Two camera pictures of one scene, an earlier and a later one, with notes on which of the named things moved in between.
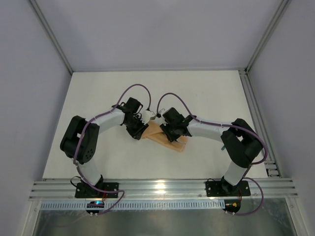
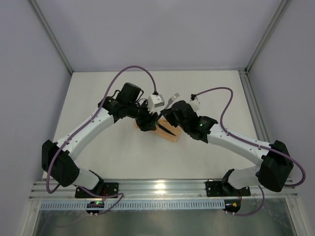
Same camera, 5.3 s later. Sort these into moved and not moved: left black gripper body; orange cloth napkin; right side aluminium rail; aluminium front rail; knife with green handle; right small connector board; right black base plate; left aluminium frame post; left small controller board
Moved: orange cloth napkin; knife with green handle; left black gripper body
Not moved: right small connector board; right black base plate; aluminium front rail; left small controller board; left aluminium frame post; right side aluminium rail
